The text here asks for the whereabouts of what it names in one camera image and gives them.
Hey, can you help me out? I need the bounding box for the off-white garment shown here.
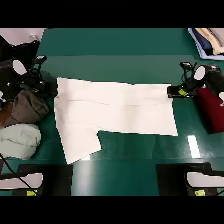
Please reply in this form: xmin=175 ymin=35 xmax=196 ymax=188
xmin=0 ymin=123 xmax=43 ymax=160

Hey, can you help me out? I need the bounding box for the dark blue garment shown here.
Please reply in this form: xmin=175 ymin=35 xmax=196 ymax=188
xmin=191 ymin=28 xmax=215 ymax=56

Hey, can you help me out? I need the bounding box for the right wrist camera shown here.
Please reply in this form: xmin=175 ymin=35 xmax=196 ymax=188
xmin=179 ymin=61 xmax=195 ymax=73

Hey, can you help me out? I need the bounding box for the beige garment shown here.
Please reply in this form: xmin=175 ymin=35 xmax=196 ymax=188
xmin=195 ymin=28 xmax=224 ymax=55

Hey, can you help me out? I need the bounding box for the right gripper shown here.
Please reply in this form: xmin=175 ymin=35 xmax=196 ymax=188
xmin=166 ymin=83 xmax=198 ymax=99

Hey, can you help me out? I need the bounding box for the red garment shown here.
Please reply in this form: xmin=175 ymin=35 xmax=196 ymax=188
xmin=195 ymin=87 xmax=224 ymax=135

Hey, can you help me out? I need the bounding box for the brown garment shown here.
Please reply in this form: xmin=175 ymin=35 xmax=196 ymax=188
xmin=3 ymin=89 xmax=50 ymax=128

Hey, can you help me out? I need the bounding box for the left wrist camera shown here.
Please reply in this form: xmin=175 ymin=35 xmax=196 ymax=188
xmin=34 ymin=54 xmax=48 ymax=67

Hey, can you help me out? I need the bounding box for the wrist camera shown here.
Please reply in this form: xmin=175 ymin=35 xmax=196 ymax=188
xmin=179 ymin=61 xmax=195 ymax=73
xmin=34 ymin=54 xmax=48 ymax=67

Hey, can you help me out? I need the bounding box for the white shirt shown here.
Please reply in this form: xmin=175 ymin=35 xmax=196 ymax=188
xmin=53 ymin=77 xmax=179 ymax=165

